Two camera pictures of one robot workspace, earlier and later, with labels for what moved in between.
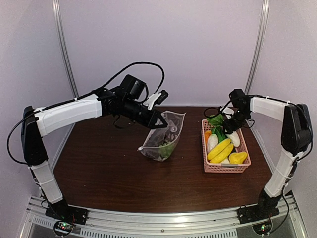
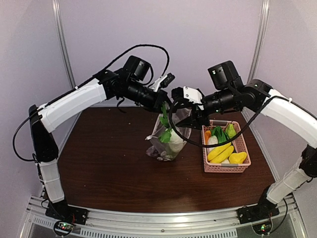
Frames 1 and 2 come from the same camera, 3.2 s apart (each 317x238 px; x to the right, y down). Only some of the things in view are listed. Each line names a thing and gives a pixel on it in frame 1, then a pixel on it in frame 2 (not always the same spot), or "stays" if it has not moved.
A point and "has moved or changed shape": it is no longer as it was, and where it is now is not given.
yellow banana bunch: [221, 151] stays
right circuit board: [263, 228] stays
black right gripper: [231, 127] -> [195, 122]
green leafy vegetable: [216, 122] -> [165, 137]
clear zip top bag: [160, 141] has moved or changed shape
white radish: [234, 138] -> [177, 143]
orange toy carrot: [207, 134] stays
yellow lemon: [237, 158] stays
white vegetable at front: [226, 161] stays
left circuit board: [63, 228] stays
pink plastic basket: [215, 167] stays
